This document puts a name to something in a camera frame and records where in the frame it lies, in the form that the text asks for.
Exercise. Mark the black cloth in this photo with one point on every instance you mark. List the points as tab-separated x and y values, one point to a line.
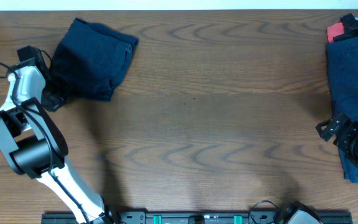
350	25

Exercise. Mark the navy blue folded garment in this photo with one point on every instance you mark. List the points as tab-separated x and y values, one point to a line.
342	68

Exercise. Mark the black aluminium mounting rail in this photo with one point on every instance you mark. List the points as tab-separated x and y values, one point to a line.
207	218

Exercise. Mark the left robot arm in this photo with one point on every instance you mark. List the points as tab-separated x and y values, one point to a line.
33	145

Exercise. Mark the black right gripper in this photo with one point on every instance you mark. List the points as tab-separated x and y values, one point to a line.
334	131

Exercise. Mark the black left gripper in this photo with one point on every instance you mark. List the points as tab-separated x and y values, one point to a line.
52	101

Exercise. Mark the red cloth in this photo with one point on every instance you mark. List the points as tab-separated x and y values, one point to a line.
334	31

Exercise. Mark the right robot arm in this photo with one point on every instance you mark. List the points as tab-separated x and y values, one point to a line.
297	212

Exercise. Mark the navy blue shorts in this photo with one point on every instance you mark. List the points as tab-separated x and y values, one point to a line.
93	59

